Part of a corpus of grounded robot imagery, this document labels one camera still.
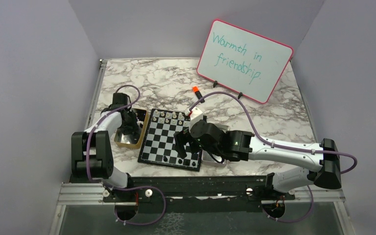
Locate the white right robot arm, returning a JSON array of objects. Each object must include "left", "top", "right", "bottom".
[{"left": 174, "top": 120, "right": 342, "bottom": 199}]

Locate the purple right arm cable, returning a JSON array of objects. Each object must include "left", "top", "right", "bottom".
[{"left": 188, "top": 92, "right": 358, "bottom": 224}]

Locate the pink framed whiteboard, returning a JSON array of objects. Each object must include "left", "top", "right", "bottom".
[{"left": 196, "top": 20, "right": 294, "bottom": 104}]

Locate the orange black highlighter marker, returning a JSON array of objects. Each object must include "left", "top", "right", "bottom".
[{"left": 192, "top": 86, "right": 205, "bottom": 103}]

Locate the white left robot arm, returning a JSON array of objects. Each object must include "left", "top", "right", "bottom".
[{"left": 71, "top": 93, "right": 140, "bottom": 201}]

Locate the aluminium side rail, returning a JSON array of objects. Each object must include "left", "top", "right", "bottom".
[{"left": 84, "top": 59, "right": 108, "bottom": 130}]

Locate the gold tin box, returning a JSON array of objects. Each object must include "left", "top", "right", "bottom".
[{"left": 114, "top": 108, "right": 149, "bottom": 149}]

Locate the black white chess board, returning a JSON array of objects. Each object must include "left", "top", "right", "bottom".
[{"left": 138, "top": 108, "right": 202, "bottom": 172}]

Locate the black mounting base rail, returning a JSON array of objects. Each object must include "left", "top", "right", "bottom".
[{"left": 103, "top": 176, "right": 295, "bottom": 213}]

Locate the silver tin lid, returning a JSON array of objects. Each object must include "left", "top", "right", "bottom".
[{"left": 201, "top": 124, "right": 230, "bottom": 168}]

